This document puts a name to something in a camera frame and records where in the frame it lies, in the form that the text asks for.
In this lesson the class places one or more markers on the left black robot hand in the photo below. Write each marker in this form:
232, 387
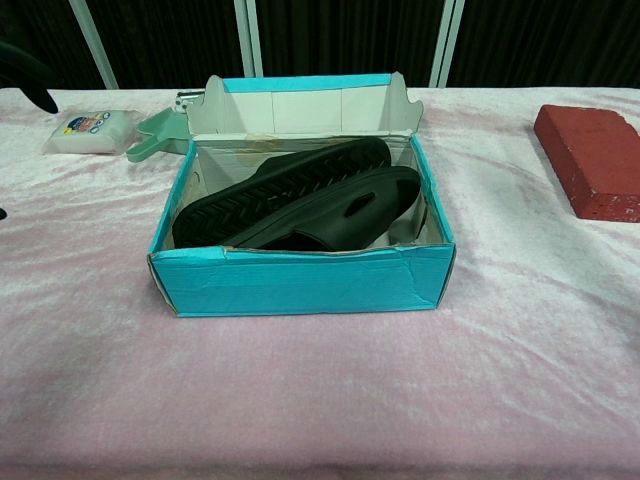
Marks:
25, 70

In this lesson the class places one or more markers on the black slipper with tread sole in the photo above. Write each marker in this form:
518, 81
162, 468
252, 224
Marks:
280, 192

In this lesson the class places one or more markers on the teal cardboard shoe box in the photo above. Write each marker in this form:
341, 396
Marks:
300, 290

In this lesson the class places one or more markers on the white tissue pack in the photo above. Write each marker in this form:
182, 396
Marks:
90, 131

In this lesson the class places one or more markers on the mint green plastic scoop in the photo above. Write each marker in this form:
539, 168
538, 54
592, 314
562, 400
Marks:
160, 131

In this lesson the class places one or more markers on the white black dotted object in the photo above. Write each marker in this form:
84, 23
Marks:
184, 100

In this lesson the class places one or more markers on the black curtain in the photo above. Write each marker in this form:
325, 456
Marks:
350, 35

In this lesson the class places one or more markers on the pink velvet table cloth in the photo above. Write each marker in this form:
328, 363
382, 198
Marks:
320, 390

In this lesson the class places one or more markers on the red brick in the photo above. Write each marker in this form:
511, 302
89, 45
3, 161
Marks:
590, 150

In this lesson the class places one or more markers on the white frame post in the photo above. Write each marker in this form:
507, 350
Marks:
256, 45
442, 40
92, 42
242, 35
456, 30

